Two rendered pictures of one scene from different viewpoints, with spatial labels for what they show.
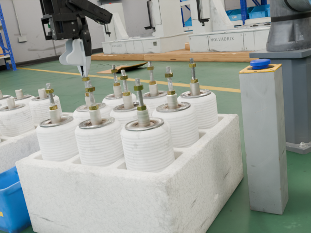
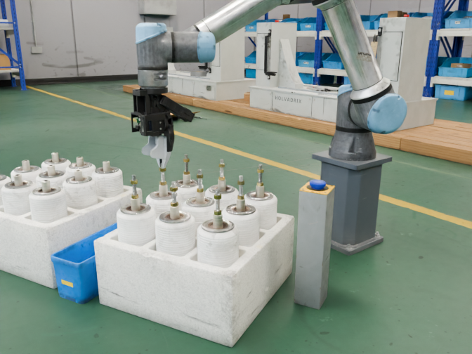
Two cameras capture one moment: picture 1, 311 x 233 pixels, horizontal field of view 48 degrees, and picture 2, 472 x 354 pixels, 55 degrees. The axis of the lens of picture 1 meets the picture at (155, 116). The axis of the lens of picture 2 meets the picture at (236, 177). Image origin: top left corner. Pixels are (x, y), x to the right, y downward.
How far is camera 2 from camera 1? 40 cm
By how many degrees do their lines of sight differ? 6
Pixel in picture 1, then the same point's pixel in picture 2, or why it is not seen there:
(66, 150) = (143, 235)
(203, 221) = (254, 309)
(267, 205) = (308, 300)
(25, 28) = (42, 36)
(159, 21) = (217, 62)
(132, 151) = (206, 248)
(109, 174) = (185, 265)
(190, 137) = (252, 238)
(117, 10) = not seen: hidden behind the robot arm
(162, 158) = (230, 256)
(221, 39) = (287, 100)
